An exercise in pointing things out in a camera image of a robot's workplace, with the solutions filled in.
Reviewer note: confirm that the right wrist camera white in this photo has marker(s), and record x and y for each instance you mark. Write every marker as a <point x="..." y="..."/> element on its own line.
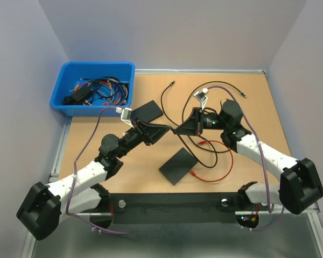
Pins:
<point x="201" y="97"/>

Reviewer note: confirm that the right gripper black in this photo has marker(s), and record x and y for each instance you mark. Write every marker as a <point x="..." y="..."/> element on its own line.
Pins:
<point x="196" y="120"/>

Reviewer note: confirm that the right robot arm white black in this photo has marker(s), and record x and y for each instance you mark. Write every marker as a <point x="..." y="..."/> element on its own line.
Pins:
<point x="299" y="184"/>

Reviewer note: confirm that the aluminium frame rail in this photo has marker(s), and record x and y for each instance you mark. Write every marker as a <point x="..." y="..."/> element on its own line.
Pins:
<point x="297" y="236"/>

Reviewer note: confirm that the blue plastic bin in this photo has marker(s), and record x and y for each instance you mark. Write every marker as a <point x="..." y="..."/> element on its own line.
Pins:
<point x="86" y="88"/>

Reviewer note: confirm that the black network switch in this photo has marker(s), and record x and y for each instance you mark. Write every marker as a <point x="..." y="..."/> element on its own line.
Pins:
<point x="147" y="112"/>
<point x="178" y="166"/>

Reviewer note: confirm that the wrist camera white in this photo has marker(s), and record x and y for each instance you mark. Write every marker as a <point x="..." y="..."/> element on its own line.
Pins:
<point x="201" y="97"/>
<point x="125" y="114"/>

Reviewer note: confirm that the black base mat strip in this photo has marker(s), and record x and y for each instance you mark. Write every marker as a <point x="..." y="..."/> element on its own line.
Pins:
<point x="168" y="208"/>

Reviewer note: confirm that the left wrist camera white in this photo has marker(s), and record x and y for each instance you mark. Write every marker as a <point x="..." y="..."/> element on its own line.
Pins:
<point x="125" y="114"/>

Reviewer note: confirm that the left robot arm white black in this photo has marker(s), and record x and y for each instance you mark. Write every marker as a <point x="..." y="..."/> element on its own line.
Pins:
<point x="47" y="205"/>

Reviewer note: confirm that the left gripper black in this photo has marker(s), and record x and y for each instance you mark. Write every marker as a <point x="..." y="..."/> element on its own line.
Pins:
<point x="149" y="133"/>

